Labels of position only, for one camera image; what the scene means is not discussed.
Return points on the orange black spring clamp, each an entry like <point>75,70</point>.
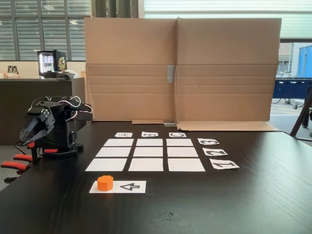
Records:
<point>19,167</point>

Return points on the white arrow paper sheet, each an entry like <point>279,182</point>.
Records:
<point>131,187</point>

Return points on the paper label number 1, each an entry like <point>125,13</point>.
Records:
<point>224,163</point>

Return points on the paper label letter C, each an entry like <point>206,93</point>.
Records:
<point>177,135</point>

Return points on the white paper grid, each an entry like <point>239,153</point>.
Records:
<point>148,152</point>

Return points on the paper label letter B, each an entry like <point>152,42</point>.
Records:
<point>150,134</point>

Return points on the dark tripod leg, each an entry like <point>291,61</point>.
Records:
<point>301,117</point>

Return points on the brown cardboard panel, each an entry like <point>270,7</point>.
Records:
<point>129,48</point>
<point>226,48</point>

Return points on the black clamp with red parts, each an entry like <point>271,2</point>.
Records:
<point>36,156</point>

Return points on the black mini fridge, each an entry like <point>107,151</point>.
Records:
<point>59,64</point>

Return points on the paper label number 3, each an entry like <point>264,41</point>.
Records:
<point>207,142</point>

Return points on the grey tape strip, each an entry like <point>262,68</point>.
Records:
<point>169,123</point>
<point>170,73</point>

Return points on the clear tape patch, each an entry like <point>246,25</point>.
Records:
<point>168,218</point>

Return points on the paper label number 2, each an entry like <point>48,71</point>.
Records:
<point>215,151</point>

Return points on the blue container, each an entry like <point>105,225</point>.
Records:
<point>306,61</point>

